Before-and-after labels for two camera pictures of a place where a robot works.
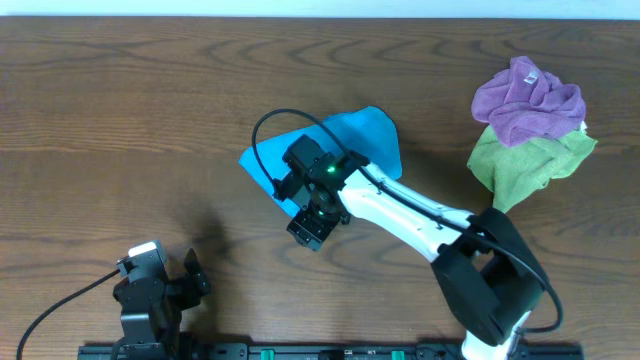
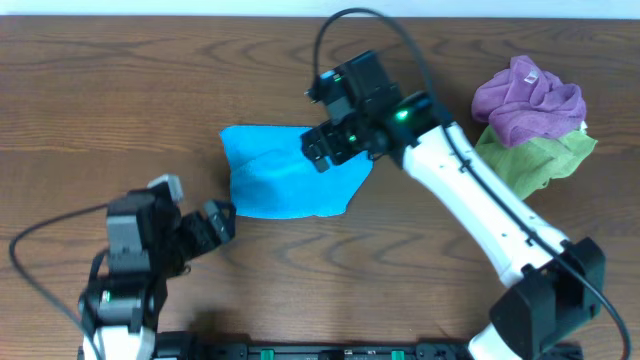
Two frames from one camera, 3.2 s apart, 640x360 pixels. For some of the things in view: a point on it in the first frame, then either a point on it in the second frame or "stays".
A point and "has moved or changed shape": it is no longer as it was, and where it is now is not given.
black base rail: (312, 351) stays
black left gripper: (191, 285) → (226, 229)
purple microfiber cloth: (525, 103) stays
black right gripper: (308, 233) → (327, 133)
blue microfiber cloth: (371, 130) has moved or changed shape
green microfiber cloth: (517, 172) stays
